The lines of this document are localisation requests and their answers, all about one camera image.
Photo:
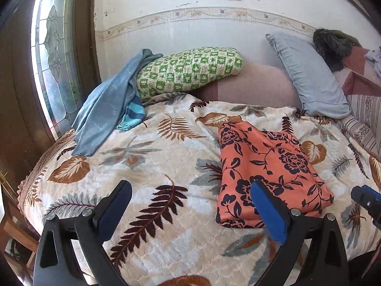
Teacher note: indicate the striped floral cushion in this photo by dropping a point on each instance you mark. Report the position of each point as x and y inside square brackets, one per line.
[363, 119]

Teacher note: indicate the blue cloth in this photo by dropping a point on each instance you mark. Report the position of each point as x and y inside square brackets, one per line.
[107, 107]

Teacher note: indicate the green checkered pillow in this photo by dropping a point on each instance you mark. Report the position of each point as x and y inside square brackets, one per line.
[190, 68]

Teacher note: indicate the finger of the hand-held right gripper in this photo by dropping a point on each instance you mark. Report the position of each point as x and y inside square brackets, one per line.
[369, 202]

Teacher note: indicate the stained glass window pane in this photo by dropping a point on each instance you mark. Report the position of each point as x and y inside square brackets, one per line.
[53, 53]

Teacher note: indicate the dark furry cushion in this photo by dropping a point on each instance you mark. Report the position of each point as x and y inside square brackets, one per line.
[333, 46]

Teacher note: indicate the wooden chair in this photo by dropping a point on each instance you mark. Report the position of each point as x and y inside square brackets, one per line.
[15, 229]

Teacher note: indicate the blue-grey pillow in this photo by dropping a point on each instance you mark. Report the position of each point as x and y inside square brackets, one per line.
[312, 77]

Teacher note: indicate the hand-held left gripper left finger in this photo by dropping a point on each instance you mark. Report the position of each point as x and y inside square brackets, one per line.
[116, 208]

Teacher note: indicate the orange floral blouse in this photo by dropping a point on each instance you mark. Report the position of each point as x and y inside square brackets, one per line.
[268, 172]

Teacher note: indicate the leaf-print blanket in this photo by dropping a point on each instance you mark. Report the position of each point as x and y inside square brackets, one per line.
[154, 184]

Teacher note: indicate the light grey garment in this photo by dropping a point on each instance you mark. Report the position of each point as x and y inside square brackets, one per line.
[374, 61]

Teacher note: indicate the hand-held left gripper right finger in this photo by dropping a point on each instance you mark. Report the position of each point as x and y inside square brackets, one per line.
[268, 214]

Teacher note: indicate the turquoise striped cloth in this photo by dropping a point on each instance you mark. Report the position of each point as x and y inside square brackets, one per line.
[134, 113]

